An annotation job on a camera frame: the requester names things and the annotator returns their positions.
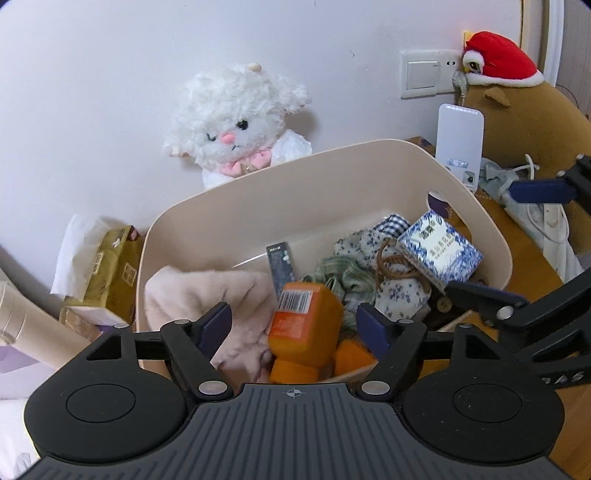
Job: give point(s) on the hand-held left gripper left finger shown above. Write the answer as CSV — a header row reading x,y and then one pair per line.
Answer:
x,y
214,325

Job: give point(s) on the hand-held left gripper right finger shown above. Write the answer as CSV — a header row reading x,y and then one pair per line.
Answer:
x,y
374,325

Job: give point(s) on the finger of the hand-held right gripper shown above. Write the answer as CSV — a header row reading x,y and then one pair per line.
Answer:
x,y
540,191
485,300

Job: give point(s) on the beige fleece cloth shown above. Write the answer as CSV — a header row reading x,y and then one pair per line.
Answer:
x,y
207,290

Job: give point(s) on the orange plush toy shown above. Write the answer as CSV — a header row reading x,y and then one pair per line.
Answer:
x,y
318,323

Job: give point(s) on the blue patterned tissue pack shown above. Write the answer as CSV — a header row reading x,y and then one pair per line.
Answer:
x,y
438,249

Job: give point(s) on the beige plastic storage bin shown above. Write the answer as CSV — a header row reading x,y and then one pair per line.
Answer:
x,y
323,194

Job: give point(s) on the wooden desktop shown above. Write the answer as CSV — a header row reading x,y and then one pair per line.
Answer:
x,y
526,249

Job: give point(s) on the grey cloth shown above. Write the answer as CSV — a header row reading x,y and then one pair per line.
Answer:
x,y
494,182

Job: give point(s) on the green plaid cloth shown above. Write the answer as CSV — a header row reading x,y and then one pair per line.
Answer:
x,y
341,272

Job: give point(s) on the brown plush with red hat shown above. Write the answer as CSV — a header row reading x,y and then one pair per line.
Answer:
x,y
521,124

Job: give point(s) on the dark blue flat pack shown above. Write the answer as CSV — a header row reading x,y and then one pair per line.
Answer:
x,y
279,267

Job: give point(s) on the white upright device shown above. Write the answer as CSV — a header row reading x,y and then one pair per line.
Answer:
x,y
459,134

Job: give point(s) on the blue checkered cloth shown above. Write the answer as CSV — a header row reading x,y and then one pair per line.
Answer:
x,y
392,224

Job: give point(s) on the gold tissue box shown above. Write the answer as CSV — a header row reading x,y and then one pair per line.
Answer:
x,y
111,272

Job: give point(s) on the white tissue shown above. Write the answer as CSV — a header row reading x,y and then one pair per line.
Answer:
x,y
78,249

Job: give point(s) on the cream thermos bottle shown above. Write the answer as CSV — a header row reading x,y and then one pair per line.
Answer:
x,y
27,318

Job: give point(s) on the lilac headboard panel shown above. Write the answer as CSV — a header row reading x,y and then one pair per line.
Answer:
x,y
18,364

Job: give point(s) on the white lamb plush toy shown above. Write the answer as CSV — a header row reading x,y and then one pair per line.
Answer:
x,y
235,106

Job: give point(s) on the printed bed sheet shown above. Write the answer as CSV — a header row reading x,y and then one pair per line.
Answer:
x,y
14,438

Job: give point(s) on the white wall plug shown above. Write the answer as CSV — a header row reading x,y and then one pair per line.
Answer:
x,y
460,81

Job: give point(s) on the white wall switch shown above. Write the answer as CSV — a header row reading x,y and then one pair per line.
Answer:
x,y
425,74

